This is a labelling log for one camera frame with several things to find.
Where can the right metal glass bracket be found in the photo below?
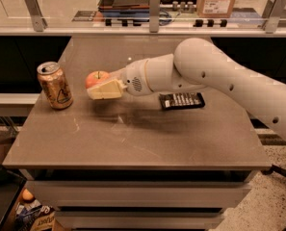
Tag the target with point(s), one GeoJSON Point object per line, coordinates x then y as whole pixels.
{"type": "Point", "coordinates": [272, 14]}

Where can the cardboard box with label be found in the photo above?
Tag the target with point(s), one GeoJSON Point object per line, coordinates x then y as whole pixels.
{"type": "Point", "coordinates": [214, 8]}

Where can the upper grey drawer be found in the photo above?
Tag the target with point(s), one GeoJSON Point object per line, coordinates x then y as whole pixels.
{"type": "Point", "coordinates": [138, 194]}

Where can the dark bin at left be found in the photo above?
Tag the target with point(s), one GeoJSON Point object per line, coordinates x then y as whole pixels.
{"type": "Point", "coordinates": [11, 183]}

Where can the grey drawer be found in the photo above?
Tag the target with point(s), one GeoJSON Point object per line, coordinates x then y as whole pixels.
{"type": "Point", "coordinates": [168, 221]}
{"type": "Point", "coordinates": [138, 194]}

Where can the red apple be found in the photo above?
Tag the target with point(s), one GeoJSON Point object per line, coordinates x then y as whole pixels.
{"type": "Point", "coordinates": [95, 78]}

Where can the snack bag in bin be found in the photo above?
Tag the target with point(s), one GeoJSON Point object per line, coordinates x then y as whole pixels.
{"type": "Point", "coordinates": [33, 217]}

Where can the small orange fruit in bin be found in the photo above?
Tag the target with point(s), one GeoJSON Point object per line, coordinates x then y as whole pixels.
{"type": "Point", "coordinates": [27, 196]}

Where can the orange soda can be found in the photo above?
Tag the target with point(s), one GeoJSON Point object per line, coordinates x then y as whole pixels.
{"type": "Point", "coordinates": [54, 84]}

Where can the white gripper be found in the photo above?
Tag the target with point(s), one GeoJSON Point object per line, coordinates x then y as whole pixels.
{"type": "Point", "coordinates": [133, 76]}

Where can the metal glass bracket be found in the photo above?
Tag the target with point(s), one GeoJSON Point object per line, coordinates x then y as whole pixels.
{"type": "Point", "coordinates": [38, 21]}
{"type": "Point", "coordinates": [154, 9]}
{"type": "Point", "coordinates": [272, 14]}

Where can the left metal glass bracket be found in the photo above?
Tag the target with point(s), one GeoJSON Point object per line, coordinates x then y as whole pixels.
{"type": "Point", "coordinates": [38, 21]}

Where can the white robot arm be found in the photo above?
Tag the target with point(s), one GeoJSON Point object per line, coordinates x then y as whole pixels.
{"type": "Point", "coordinates": [197, 64]}

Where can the middle metal glass bracket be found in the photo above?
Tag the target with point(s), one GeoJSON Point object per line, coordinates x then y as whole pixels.
{"type": "Point", "coordinates": [154, 9]}

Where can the lower grey drawer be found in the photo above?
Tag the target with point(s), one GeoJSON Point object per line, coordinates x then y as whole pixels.
{"type": "Point", "coordinates": [168, 221]}

